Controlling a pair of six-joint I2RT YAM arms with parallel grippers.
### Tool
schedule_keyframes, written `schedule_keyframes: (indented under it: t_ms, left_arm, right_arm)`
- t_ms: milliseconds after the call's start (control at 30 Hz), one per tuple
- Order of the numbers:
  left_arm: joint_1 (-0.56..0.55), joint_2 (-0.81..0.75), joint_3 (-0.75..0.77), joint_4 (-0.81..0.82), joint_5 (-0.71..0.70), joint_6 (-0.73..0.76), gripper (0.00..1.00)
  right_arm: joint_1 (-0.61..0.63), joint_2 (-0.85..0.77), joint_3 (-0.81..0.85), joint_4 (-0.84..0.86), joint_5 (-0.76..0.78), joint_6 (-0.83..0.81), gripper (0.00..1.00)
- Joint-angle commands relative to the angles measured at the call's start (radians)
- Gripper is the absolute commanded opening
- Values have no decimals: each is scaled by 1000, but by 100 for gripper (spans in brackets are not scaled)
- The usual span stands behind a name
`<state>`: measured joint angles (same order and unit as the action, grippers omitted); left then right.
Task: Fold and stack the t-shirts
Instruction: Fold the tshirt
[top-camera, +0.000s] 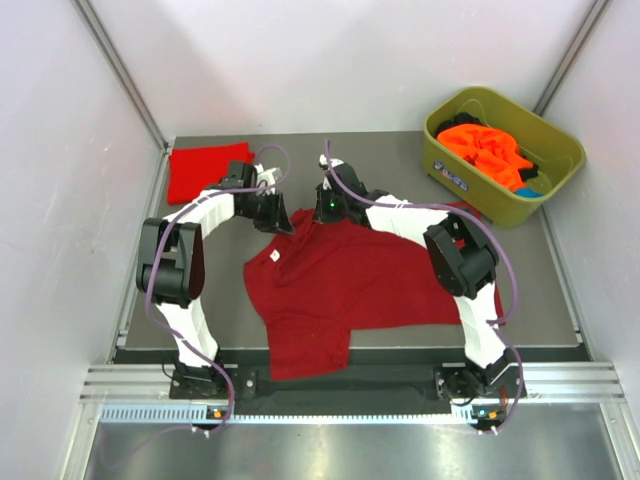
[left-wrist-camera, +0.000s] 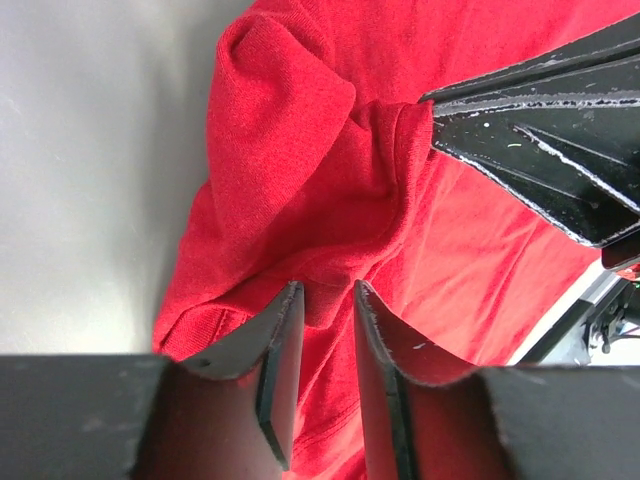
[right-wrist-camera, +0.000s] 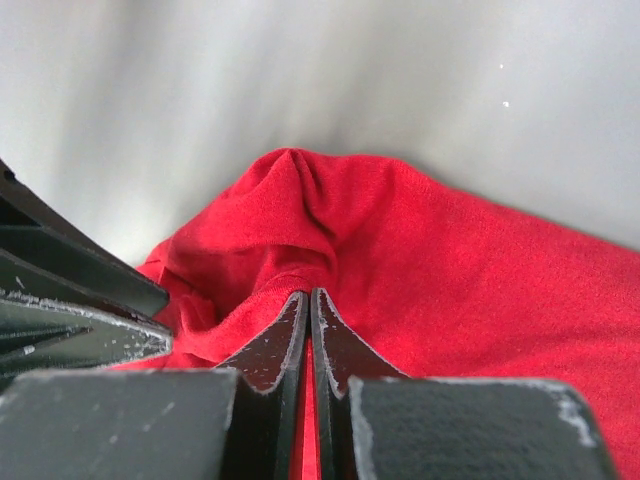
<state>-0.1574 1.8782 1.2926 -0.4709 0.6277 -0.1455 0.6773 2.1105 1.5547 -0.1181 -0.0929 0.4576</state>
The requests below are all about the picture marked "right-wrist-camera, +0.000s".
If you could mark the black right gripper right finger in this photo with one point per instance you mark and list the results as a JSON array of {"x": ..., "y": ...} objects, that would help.
[{"x": 376, "y": 422}]

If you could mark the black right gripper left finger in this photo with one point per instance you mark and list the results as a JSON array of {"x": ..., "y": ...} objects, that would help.
[{"x": 239, "y": 420}]

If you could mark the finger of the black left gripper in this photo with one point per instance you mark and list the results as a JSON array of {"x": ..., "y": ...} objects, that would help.
[
  {"x": 36, "y": 234},
  {"x": 38, "y": 333}
]

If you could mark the dark red t-shirt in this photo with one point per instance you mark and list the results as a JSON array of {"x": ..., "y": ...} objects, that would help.
[{"x": 439, "y": 282}]

